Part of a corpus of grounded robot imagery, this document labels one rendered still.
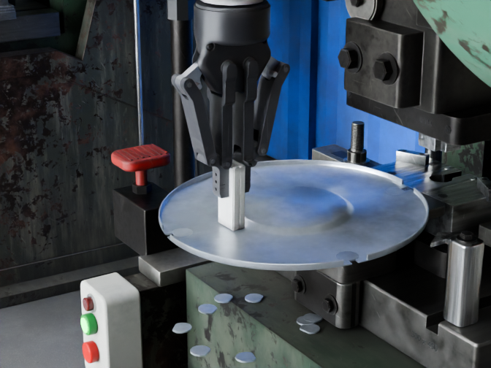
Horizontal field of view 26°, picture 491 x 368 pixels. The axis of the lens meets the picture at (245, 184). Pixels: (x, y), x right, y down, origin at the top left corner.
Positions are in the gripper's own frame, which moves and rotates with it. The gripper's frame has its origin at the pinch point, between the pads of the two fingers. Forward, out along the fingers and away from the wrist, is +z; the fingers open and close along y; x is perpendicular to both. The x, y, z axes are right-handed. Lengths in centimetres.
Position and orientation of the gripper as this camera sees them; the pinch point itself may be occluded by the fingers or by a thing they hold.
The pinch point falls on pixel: (231, 194)
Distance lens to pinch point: 110.5
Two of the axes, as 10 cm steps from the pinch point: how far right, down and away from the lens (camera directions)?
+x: 5.5, 2.9, -7.8
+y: -8.3, 1.8, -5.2
